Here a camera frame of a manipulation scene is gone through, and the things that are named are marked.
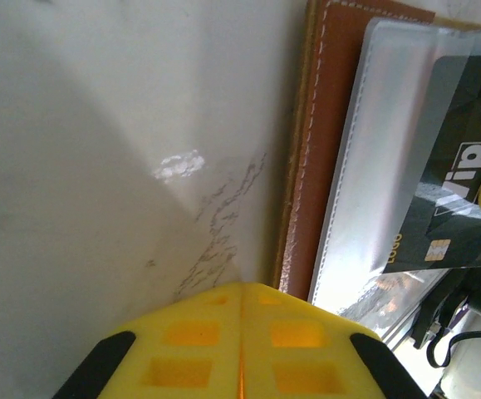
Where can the brown leather card holder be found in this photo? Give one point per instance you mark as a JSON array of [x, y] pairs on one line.
[[327, 124]]

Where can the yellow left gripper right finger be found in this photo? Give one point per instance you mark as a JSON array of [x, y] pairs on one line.
[[306, 316]]

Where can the black vip credit card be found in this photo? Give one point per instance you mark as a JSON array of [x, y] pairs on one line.
[[452, 124]]

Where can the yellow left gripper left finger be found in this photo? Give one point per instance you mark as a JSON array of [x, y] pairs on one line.
[[182, 316]]

